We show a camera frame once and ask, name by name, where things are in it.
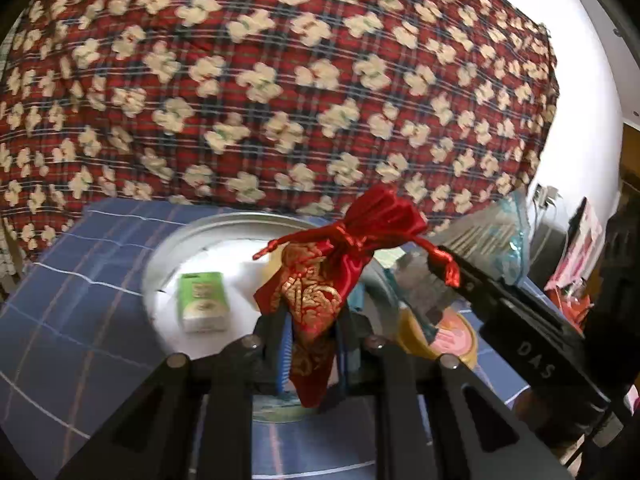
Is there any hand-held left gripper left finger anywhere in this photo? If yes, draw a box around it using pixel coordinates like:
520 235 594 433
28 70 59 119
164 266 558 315
55 310 296 480

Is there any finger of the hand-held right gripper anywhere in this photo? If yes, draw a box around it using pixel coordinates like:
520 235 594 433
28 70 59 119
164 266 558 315
397 252 451 331
437 244 507 311

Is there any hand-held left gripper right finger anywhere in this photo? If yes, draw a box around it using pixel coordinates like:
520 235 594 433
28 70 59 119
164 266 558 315
332 310 576 480

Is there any clear bag of cotton swabs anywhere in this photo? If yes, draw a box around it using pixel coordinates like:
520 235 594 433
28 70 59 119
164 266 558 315
435 187 532 286

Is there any red gold drawstring pouch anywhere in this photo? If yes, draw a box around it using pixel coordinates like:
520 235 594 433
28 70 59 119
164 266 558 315
252 185 461 408

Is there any round black and gold tin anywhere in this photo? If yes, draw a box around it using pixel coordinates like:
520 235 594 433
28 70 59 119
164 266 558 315
142 210 401 423

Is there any person's right hand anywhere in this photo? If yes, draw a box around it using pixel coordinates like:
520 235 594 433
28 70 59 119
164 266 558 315
512 387 591 448

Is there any red packaging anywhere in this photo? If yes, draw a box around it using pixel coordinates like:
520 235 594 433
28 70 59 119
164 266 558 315
545 270 596 333

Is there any gold round lid pink label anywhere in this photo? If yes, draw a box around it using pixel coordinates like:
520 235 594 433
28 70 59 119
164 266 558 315
397 307 478 368

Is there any white paper liner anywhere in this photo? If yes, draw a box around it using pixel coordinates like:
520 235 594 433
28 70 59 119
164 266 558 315
155 245 281 356

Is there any green and white small pack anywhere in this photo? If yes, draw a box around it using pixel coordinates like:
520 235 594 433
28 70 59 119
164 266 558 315
177 271 231 333

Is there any pink and black package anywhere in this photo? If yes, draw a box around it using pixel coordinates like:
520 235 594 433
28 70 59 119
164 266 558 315
567 199 603 286

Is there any blue plaid bed sheet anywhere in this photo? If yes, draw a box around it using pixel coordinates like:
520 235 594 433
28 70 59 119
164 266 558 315
0 197 531 480

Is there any red plaid bear printed blanket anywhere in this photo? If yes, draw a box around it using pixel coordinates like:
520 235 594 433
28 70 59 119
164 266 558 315
0 0 558 266

